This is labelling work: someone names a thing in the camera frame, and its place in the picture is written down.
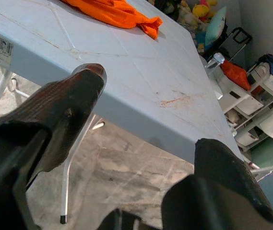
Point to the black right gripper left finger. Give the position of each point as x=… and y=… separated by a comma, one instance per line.
x=54, y=107

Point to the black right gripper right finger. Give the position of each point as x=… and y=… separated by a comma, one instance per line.
x=222, y=191

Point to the white shelf rack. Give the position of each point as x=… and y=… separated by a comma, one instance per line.
x=258, y=105

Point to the white low table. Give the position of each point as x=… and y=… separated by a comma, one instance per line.
x=214, y=81

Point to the orange shirt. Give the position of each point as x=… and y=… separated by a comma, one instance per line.
x=117, y=14

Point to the red cloth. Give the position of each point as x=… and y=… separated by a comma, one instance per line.
x=237, y=74

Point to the clear bottle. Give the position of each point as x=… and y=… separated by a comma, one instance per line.
x=216, y=61

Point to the yellow plush toy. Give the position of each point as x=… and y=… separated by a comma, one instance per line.
x=201, y=9

